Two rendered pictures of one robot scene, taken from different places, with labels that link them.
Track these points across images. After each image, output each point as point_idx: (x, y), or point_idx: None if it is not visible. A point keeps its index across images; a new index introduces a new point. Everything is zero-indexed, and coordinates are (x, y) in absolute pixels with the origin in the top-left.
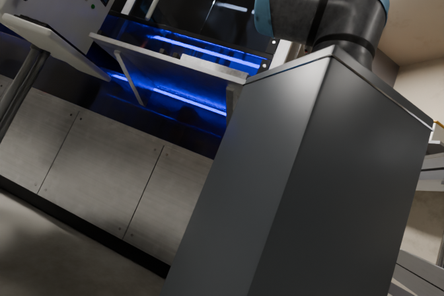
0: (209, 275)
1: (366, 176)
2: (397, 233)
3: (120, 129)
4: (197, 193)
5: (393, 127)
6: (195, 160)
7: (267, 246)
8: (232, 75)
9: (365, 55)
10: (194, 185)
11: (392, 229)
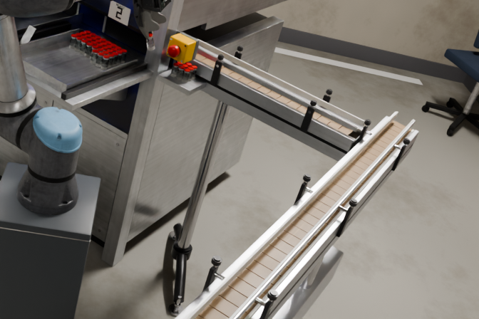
0: None
1: (33, 271)
2: (70, 293)
3: None
4: (98, 161)
5: (48, 246)
6: (90, 121)
7: None
8: (53, 85)
9: (47, 186)
10: (94, 151)
11: (65, 292)
